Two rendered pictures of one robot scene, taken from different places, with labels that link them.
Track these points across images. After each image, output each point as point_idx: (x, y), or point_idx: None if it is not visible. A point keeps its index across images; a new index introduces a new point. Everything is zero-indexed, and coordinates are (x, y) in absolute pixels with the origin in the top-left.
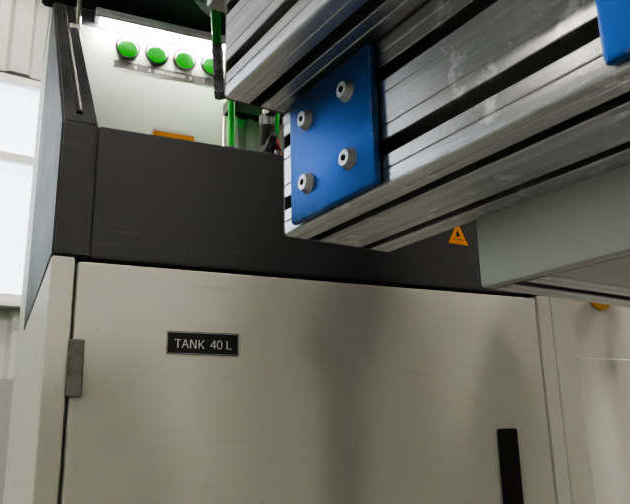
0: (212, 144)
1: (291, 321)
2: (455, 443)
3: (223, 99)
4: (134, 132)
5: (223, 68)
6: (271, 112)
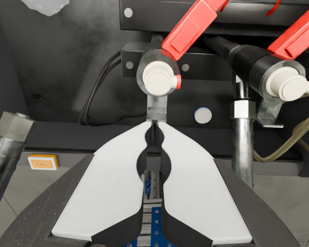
0: (69, 167)
1: None
2: None
3: (34, 120)
4: (24, 165)
5: (4, 191)
6: (152, 111)
